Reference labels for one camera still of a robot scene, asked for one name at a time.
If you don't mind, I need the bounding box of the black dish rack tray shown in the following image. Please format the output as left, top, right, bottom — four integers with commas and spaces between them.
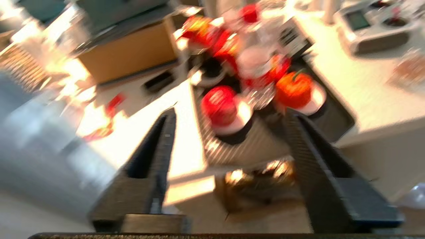
188, 50, 356, 166

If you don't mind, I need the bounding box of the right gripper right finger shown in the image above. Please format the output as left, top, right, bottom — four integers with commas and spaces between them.
285, 108, 405, 233

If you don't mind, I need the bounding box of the red food packet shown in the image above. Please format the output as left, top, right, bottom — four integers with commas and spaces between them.
83, 94, 127, 141

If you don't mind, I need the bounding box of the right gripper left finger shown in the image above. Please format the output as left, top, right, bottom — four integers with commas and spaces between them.
89, 107, 177, 233

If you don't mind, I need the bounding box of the red tomato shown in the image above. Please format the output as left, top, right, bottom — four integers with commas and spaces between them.
240, 3, 260, 24

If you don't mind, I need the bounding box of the brown cardboard box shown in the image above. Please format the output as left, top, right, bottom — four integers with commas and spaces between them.
77, 17, 180, 85

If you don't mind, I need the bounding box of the red apple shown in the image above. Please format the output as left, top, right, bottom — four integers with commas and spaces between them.
201, 86, 238, 127

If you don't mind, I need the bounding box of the grey kitchen appliance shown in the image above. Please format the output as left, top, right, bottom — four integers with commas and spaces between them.
335, 0, 419, 56

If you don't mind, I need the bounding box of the red yellow snack bag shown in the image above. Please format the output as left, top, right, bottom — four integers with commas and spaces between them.
181, 15, 213, 45

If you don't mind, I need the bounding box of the white plate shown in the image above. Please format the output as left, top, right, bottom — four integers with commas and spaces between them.
211, 99, 254, 136
282, 81, 327, 117

